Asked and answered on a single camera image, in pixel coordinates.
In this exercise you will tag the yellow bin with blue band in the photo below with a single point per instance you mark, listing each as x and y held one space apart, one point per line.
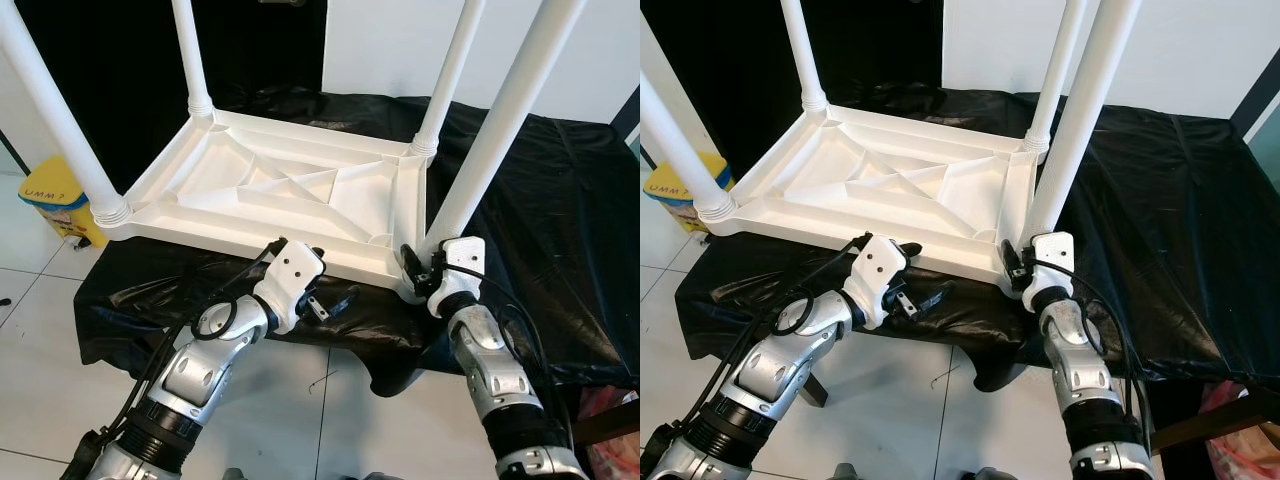
670 195
50 200

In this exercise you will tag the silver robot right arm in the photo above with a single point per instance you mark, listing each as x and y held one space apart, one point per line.
500 370
1085 370

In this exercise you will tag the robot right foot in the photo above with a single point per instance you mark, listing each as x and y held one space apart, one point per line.
382 476
995 474

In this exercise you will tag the black plastic table cover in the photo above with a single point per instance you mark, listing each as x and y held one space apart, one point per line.
1170 230
560 230

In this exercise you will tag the pink plastic bag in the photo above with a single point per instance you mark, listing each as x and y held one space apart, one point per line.
615 440
1245 440

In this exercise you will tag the white plastic children table top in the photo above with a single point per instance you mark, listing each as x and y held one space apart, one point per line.
270 190
870 190

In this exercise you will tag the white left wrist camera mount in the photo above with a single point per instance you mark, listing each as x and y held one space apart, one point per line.
878 265
290 270

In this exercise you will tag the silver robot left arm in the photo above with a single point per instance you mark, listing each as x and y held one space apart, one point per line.
770 365
195 365

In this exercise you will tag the black door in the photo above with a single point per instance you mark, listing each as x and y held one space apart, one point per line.
110 60
720 60

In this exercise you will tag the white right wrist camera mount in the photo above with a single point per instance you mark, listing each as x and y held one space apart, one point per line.
465 255
1055 252

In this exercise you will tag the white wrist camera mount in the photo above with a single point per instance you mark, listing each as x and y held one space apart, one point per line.
878 265
1055 252
290 270
465 255

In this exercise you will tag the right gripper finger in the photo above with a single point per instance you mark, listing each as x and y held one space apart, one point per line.
1009 263
410 266

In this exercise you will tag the white plastic table leg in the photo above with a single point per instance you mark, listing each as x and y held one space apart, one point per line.
55 120
190 50
1085 110
680 150
510 110
455 70
802 50
1060 70

